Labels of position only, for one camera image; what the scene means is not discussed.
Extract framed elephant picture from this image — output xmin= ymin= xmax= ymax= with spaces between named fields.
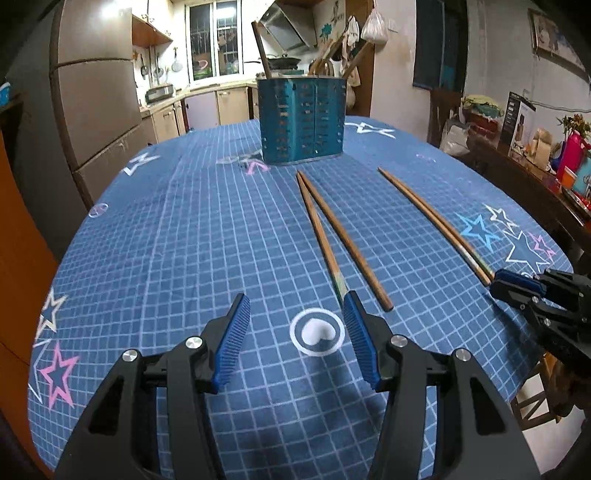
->
xmin=527 ymin=8 xmax=588 ymax=71

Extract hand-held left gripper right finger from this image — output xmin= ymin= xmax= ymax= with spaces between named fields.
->
xmin=342 ymin=291 xmax=541 ymax=480

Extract barred kitchen window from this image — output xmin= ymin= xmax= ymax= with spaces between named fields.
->
xmin=185 ymin=0 xmax=243 ymax=84

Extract hanging cloth bags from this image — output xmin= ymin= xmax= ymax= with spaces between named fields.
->
xmin=342 ymin=16 xmax=362 ymax=108

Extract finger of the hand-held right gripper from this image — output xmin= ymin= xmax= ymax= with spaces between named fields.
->
xmin=494 ymin=270 xmax=546 ymax=292
xmin=489 ymin=281 xmax=541 ymax=309

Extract white bag on chair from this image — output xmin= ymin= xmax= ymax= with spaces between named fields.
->
xmin=441 ymin=122 xmax=472 ymax=158

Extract hanging kitchen pans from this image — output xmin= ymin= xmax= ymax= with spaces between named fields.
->
xmin=139 ymin=46 xmax=185 ymax=78

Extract dark wooden chair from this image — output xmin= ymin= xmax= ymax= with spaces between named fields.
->
xmin=427 ymin=88 xmax=465 ymax=149

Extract dark wooden side table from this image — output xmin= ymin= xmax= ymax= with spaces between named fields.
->
xmin=443 ymin=134 xmax=591 ymax=278

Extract dark curtained window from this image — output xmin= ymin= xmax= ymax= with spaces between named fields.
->
xmin=412 ymin=0 xmax=467 ymax=91

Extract light wooden chair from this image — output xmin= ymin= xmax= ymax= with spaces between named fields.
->
xmin=510 ymin=355 xmax=579 ymax=431

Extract brown paper bag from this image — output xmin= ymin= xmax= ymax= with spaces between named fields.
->
xmin=526 ymin=128 xmax=555 ymax=162

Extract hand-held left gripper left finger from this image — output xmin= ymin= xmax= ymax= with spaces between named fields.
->
xmin=54 ymin=293 xmax=252 ymax=480

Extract orange wooden cabinet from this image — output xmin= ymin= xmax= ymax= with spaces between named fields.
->
xmin=0 ymin=134 xmax=58 ymax=464

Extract blue metal utensil holder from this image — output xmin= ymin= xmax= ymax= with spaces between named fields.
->
xmin=256 ymin=76 xmax=346 ymax=165

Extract blue checked star tablecloth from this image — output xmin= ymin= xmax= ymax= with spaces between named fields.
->
xmin=28 ymin=115 xmax=575 ymax=480

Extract black product box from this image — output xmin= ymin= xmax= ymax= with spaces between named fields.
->
xmin=501 ymin=91 xmax=537 ymax=147

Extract white plastic bag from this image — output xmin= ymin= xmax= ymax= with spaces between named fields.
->
xmin=361 ymin=7 xmax=387 ymax=45

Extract steel range hood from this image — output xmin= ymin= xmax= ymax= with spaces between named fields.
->
xmin=259 ymin=0 xmax=319 ymax=51

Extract pink bottle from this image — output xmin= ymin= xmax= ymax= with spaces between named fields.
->
xmin=556 ymin=131 xmax=591 ymax=191

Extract cream kitchen base cabinets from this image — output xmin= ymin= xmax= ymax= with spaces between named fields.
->
xmin=141 ymin=80 xmax=259 ymax=147

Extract black wok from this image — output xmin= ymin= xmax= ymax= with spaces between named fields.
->
xmin=265 ymin=53 xmax=304 ymax=71

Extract wall kitchen cabinet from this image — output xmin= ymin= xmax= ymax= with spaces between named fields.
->
xmin=131 ymin=0 xmax=174 ymax=48

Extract grey refrigerator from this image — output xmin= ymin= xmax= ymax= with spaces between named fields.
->
xmin=50 ymin=0 xmax=144 ymax=208

